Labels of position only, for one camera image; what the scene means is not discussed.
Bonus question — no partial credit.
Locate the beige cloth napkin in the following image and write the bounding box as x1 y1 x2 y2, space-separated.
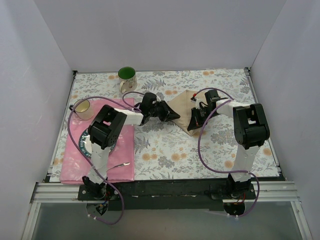
167 90 200 137

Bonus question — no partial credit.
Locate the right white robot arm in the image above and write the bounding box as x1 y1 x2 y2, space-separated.
188 87 270 199

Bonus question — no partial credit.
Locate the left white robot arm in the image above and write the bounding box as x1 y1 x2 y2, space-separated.
82 92 180 200

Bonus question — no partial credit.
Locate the floral mug green inside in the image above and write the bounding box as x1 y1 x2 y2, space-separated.
118 66 138 94

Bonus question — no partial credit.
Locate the silver fork on placemat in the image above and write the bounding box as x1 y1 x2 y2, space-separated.
107 162 131 171

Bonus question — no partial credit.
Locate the cream enamel cup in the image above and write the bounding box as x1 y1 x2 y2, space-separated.
69 99 94 121

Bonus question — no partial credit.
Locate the white plate with blue rim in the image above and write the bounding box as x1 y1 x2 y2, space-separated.
78 127 118 158

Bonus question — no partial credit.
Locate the pink placemat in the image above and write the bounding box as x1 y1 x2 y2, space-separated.
59 113 135 184

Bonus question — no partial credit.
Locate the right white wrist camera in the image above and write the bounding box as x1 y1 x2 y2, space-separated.
190 93 208 110

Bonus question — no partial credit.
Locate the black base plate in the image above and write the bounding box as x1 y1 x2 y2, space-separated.
77 178 257 213

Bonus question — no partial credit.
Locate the aluminium frame rail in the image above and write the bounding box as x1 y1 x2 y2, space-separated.
22 181 312 240

